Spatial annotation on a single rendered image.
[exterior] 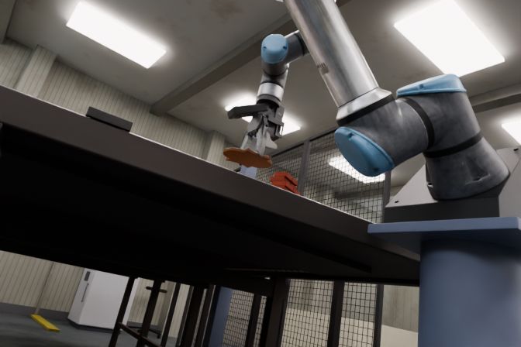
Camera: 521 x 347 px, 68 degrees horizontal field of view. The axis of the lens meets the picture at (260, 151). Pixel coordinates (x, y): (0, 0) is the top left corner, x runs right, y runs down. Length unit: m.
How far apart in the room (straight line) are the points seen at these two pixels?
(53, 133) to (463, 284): 0.72
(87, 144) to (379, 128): 0.50
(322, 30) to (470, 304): 0.53
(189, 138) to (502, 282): 7.26
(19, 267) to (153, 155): 6.06
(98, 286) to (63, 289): 0.88
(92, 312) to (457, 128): 5.69
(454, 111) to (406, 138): 0.11
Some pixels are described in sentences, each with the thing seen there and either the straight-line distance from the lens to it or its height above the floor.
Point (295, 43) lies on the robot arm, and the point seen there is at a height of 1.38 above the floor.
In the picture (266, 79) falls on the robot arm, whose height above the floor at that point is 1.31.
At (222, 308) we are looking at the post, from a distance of 2.94.
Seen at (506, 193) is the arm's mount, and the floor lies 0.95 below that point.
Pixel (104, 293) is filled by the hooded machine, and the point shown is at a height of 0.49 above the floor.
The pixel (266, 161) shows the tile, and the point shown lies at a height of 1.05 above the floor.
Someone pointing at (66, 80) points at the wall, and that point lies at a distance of 7.27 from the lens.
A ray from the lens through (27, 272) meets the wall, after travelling 6.75.
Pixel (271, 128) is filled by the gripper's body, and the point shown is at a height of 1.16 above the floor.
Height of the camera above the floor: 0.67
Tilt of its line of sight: 22 degrees up
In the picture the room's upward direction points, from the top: 11 degrees clockwise
